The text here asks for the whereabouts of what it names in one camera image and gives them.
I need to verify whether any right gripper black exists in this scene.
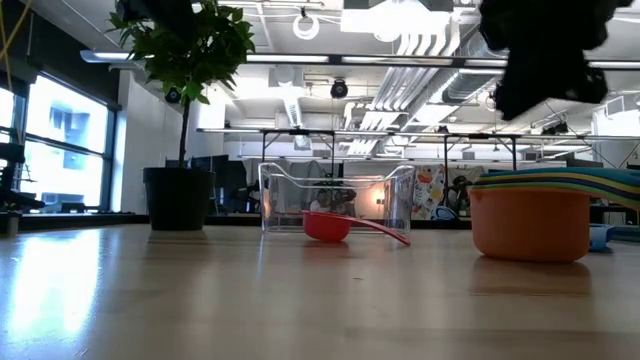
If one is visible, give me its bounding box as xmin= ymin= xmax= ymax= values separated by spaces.
xmin=478 ymin=0 xmax=635 ymax=122

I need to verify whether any teal measuring cup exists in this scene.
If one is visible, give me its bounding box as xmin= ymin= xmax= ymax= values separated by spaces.
xmin=477 ymin=166 xmax=640 ymax=187

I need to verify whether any yellow measuring cup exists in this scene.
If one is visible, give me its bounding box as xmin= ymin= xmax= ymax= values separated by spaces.
xmin=474 ymin=173 xmax=640 ymax=191

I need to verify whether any green measuring cup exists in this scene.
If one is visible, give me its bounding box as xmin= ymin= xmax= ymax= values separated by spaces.
xmin=472 ymin=180 xmax=640 ymax=211

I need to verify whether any orange measuring cup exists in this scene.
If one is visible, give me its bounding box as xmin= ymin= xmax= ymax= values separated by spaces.
xmin=468 ymin=185 xmax=593 ymax=264

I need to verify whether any blue measuring cup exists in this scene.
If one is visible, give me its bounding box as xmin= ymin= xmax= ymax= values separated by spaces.
xmin=588 ymin=223 xmax=640 ymax=253

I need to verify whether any red measuring cup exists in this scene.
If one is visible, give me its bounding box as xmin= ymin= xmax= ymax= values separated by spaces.
xmin=301 ymin=209 xmax=412 ymax=247

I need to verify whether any clear plastic basket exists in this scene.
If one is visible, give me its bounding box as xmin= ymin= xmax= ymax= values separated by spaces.
xmin=257 ymin=162 xmax=417 ymax=236

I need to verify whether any white ceiling light fixture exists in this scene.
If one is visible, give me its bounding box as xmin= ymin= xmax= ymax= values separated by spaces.
xmin=339 ymin=0 xmax=464 ymax=59

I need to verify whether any person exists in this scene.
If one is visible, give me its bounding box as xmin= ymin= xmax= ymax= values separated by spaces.
xmin=331 ymin=188 xmax=358 ymax=215
xmin=308 ymin=188 xmax=332 ymax=214

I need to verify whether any black-legged folding table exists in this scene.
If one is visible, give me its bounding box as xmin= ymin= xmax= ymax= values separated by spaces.
xmin=197 ymin=127 xmax=640 ymax=176

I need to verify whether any green plant in black pot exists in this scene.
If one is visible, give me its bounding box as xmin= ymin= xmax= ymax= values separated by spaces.
xmin=106 ymin=0 xmax=257 ymax=232

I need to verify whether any large office window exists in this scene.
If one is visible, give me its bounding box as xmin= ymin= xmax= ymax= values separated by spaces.
xmin=0 ymin=69 xmax=121 ymax=215

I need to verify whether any black equipment stand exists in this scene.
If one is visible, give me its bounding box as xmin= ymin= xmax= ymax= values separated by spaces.
xmin=0 ymin=142 xmax=46 ymax=237

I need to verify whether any silver ventilation duct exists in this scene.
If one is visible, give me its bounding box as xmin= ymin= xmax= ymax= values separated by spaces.
xmin=442 ymin=19 xmax=509 ymax=104

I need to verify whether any colourful wall poster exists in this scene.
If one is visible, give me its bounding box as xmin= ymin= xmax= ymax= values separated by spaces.
xmin=413 ymin=164 xmax=474 ymax=221

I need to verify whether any white ring lamp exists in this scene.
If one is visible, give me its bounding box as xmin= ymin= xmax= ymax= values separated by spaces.
xmin=292 ymin=13 xmax=321 ymax=41

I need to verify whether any black aluminium table frame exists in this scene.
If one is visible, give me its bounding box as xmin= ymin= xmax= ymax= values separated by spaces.
xmin=114 ymin=213 xmax=472 ymax=232

